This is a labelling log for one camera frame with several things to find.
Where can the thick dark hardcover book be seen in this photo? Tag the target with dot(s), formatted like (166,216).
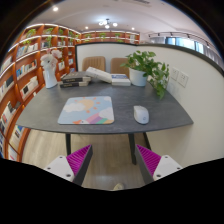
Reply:
(75,77)

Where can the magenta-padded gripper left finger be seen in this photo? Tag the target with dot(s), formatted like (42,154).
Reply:
(58,166)

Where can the thin dark hardcover book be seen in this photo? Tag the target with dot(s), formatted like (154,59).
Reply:
(73,84)

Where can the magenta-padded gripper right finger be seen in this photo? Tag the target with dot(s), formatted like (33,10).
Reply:
(166,165)

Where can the white book with blue cover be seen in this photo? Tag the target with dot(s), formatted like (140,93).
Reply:
(120,80)

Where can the orange wooden shelf unit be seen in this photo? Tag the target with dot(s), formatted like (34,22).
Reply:
(20,76)

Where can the tan upholstered chair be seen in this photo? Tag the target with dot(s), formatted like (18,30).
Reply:
(94,63)
(117,65)

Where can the window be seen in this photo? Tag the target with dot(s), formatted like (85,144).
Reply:
(185,43)

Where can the pastel cloud print mouse pad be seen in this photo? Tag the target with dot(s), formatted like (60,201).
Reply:
(86,110)

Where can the black multi-bulb ceiling lamp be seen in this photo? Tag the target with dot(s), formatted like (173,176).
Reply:
(107,23)

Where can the recessed ceiling spotlights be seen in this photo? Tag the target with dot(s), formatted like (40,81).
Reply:
(55,9)

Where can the white computer mouse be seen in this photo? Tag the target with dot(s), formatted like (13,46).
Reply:
(141,115)

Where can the white wall socket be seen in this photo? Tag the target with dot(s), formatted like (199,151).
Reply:
(183,79)
(174,73)

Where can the green plant in white pot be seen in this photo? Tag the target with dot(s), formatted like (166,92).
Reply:
(138,76)

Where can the black ceiling track light rail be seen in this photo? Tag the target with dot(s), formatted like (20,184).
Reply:
(173,33)

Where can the white vase with pink flowers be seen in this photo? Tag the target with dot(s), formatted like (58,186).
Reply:
(50,78)

